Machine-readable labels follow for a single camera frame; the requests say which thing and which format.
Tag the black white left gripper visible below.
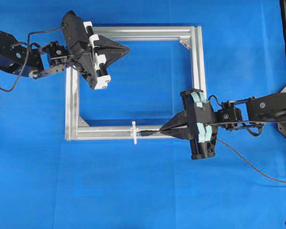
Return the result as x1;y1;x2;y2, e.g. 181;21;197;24
61;10;130;90

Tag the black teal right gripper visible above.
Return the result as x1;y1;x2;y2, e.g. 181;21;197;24
160;89;218;160

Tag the black wire with plug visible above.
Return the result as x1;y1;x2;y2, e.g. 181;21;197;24
137;124;286;184

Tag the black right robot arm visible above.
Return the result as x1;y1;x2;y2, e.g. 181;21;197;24
159;89;286;160

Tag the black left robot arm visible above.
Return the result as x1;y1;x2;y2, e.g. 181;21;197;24
0;10;130;90

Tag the white string loop tie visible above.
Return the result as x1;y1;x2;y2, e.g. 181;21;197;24
130;121;139;145

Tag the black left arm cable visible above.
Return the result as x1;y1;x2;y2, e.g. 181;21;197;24
0;23;67;93

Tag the aluminium extrusion square frame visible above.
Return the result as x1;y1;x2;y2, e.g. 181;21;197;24
65;24;206;140

